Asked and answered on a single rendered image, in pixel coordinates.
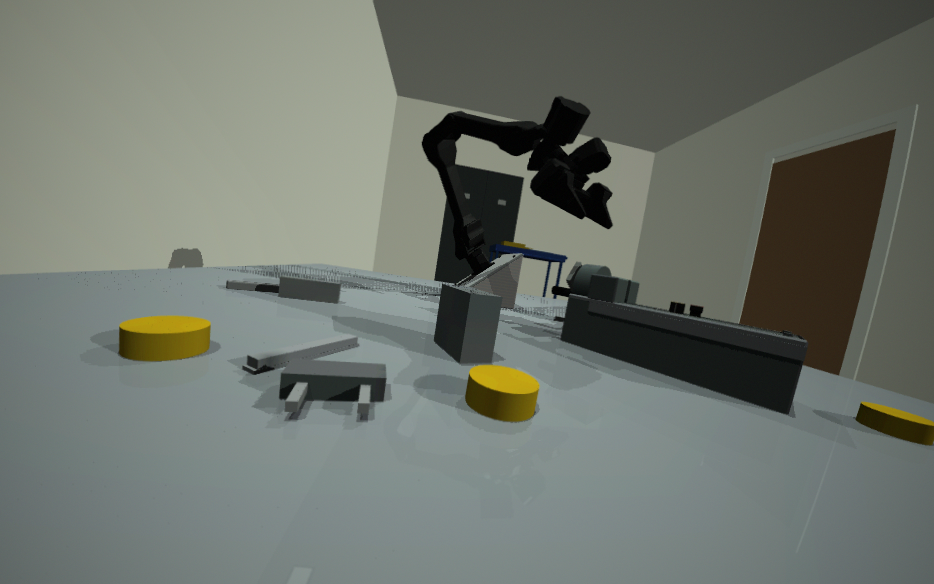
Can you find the yellow short cylinder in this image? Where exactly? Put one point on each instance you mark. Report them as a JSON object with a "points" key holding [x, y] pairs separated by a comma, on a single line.
{"points": [[501, 393], [896, 423], [160, 338]]}

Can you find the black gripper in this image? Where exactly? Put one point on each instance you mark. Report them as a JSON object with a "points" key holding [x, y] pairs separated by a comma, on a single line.
{"points": [[556, 184]]}

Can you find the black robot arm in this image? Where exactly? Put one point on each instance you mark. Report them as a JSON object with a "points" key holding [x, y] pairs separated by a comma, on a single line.
{"points": [[564, 122]]}

